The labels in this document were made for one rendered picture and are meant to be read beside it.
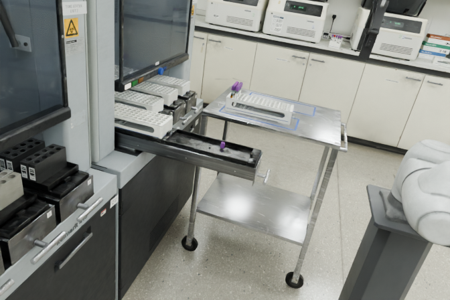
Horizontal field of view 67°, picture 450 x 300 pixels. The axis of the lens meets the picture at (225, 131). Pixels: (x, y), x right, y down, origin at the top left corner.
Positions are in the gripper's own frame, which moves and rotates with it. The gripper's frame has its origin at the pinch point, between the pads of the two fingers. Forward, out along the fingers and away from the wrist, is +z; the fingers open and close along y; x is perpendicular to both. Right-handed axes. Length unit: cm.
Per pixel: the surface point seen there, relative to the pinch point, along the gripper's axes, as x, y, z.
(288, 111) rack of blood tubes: 18.0, 22.9, 34.6
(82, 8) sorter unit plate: 74, -37, 0
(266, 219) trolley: 14, 25, 95
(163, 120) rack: 59, -12, 38
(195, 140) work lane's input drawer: 47, -10, 43
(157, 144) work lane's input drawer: 57, -20, 44
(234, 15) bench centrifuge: 101, 215, 26
